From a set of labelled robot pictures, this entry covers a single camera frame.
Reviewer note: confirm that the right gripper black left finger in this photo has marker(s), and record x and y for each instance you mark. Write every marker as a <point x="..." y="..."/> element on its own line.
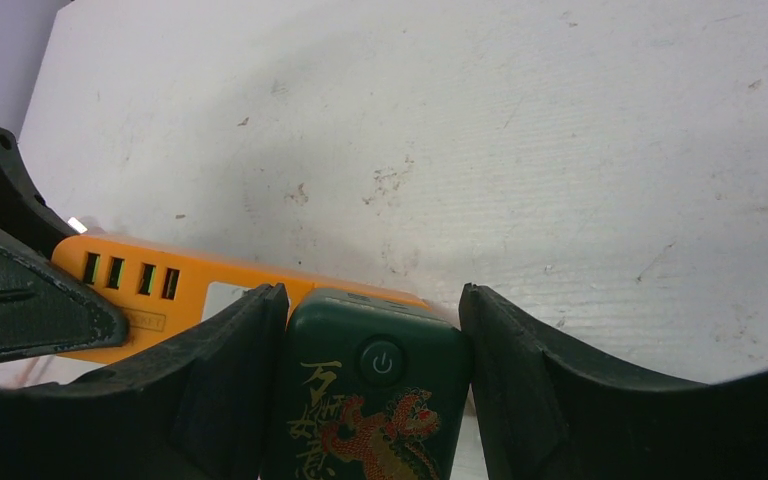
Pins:
<point x="195" y="406"/>

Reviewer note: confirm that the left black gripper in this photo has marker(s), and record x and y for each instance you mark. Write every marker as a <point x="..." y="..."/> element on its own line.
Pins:
<point x="43" y="310"/>

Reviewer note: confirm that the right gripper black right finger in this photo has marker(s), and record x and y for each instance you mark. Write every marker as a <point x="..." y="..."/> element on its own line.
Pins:
<point x="550" y="406"/>

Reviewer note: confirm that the orange power strip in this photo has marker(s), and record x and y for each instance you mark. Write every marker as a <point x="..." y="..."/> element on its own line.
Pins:
<point x="165" y="290"/>

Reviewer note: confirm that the green cube socket adapter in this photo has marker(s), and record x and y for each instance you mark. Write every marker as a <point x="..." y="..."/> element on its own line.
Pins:
<point x="366" y="388"/>

